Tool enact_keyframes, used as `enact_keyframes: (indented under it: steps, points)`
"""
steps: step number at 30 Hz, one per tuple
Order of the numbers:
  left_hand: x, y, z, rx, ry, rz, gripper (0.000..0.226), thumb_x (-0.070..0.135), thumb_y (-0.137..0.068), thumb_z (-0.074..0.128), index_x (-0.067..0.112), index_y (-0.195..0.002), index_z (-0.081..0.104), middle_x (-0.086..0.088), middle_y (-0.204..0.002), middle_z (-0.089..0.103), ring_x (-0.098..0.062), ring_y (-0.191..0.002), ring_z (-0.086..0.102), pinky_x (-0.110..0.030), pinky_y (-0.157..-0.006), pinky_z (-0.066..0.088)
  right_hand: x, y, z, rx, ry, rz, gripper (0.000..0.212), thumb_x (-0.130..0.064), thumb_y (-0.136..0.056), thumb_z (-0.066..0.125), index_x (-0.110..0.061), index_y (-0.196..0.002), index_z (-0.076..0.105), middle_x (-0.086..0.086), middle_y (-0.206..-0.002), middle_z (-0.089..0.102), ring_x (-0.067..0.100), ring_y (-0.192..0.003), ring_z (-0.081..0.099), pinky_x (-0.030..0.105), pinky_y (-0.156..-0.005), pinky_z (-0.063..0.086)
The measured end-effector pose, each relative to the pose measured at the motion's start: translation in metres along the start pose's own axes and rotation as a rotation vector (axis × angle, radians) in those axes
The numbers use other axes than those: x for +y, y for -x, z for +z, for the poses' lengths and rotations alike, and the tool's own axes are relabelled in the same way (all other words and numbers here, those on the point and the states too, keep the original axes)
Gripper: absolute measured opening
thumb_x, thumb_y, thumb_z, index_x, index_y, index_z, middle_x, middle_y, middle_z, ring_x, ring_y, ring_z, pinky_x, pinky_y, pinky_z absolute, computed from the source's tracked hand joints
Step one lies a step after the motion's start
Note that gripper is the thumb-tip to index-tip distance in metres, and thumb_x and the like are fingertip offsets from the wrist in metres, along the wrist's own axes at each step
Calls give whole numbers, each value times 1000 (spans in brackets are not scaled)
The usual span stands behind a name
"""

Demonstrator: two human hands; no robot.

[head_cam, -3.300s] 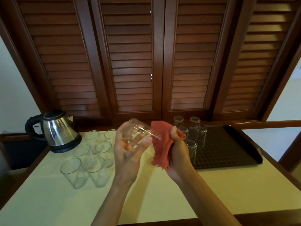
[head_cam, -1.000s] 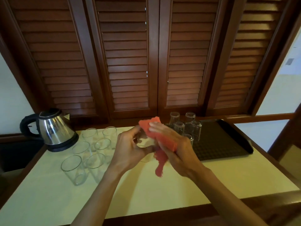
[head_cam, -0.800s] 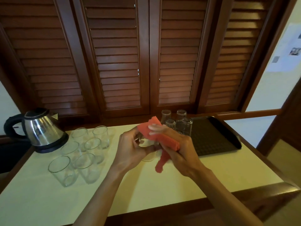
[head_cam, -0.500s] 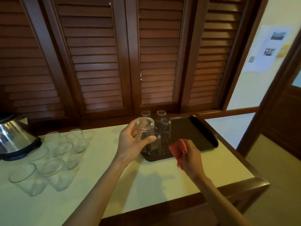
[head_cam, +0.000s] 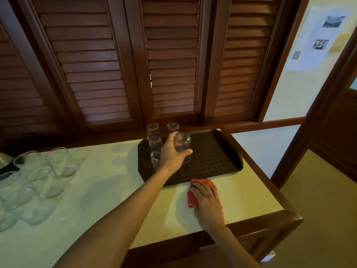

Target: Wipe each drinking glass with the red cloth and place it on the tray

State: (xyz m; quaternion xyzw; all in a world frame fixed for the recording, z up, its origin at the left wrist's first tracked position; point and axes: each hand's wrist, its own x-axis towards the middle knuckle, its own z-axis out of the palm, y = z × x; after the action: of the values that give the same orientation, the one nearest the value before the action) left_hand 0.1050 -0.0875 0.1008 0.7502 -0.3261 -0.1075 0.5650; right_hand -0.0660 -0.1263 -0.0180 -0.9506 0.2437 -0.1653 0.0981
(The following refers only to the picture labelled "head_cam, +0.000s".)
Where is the person's left hand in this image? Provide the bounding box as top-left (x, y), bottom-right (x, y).
top-left (159, 131), bottom-right (193, 175)

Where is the person's right hand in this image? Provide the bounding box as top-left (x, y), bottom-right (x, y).
top-left (189, 181), bottom-right (226, 233)

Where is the red cloth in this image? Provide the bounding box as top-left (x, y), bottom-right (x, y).
top-left (187, 179), bottom-right (223, 209)

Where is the dark brown textured tray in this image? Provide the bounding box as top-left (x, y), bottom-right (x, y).
top-left (137, 129), bottom-right (244, 187)

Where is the group of clear glasses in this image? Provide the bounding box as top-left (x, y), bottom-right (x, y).
top-left (0, 147), bottom-right (91, 232)

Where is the person's right forearm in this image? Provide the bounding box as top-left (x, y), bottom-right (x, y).
top-left (212, 224), bottom-right (261, 268)

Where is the person's left forearm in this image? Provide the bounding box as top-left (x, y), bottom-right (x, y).
top-left (53, 167), bottom-right (171, 268)

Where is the brown louvered wooden shutter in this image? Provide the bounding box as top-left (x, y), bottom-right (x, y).
top-left (124, 0), bottom-right (215, 126)
top-left (16, 0), bottom-right (144, 134)
top-left (0, 19), bottom-right (78, 143)
top-left (203, 0), bottom-right (302, 126)

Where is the brown wooden wainscot panel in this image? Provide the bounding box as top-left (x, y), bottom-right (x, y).
top-left (309, 86), bottom-right (357, 183)

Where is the steel electric kettle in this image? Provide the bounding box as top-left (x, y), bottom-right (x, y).
top-left (0, 151), bottom-right (26, 181)
top-left (0, 156), bottom-right (26, 181)

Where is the white paper notice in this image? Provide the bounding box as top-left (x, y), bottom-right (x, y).
top-left (284, 5), bottom-right (355, 72)

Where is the yellow sticky note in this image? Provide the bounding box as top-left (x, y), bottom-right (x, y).
top-left (329, 33), bottom-right (351, 53)

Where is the brown wooden wall rail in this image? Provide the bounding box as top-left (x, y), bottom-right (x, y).
top-left (223, 116), bottom-right (306, 134)

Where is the brown wooden door frame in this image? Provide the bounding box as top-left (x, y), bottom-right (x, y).
top-left (270, 28), bottom-right (357, 189)

